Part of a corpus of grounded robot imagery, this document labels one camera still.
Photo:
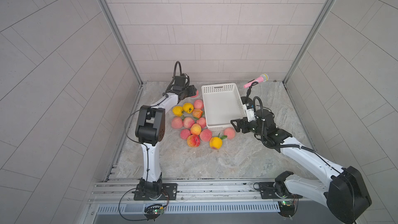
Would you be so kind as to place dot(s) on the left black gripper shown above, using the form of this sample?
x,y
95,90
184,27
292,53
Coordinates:
x,y
190,91

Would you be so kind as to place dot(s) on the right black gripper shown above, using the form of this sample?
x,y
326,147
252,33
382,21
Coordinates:
x,y
244,121

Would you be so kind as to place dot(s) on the white perforated plastic basket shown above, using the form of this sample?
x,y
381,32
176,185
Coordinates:
x,y
222,103

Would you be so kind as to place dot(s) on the yellow peach with leaf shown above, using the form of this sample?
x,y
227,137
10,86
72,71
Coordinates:
x,y
217,141

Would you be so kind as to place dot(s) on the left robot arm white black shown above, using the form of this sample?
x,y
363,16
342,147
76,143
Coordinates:
x,y
150,131

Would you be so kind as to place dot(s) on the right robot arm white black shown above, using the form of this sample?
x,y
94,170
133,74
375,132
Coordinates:
x,y
342,190

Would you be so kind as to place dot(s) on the pink peach beside basket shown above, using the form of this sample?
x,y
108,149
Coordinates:
x,y
202,122

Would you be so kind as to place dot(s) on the orange wrinkled peach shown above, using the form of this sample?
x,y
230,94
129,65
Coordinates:
x,y
197,113

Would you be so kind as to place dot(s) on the pink peach left row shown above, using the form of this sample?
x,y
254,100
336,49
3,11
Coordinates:
x,y
177,123

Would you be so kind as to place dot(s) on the orange pink peach centre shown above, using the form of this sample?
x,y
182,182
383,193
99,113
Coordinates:
x,y
196,129

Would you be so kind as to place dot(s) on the dark pink peach lower left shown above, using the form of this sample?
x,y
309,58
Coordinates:
x,y
184,134

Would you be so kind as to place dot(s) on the red orange peach bottom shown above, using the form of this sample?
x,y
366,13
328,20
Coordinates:
x,y
193,140

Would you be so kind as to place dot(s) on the pink toy microphone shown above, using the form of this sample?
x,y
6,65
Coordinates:
x,y
260,79

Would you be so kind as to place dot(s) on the right circuit board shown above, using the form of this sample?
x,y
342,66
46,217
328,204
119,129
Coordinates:
x,y
287,208

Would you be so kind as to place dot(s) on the white ventilation grille strip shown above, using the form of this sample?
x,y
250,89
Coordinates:
x,y
194,207

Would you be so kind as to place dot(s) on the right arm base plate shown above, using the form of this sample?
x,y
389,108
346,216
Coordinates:
x,y
270,190

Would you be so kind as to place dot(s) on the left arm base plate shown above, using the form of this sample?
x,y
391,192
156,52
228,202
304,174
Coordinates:
x,y
146,191

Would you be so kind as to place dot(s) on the left circuit board with cable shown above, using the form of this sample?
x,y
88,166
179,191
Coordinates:
x,y
152,212

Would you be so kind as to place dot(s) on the aluminium mounting rail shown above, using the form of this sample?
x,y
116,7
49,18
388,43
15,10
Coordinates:
x,y
209,190

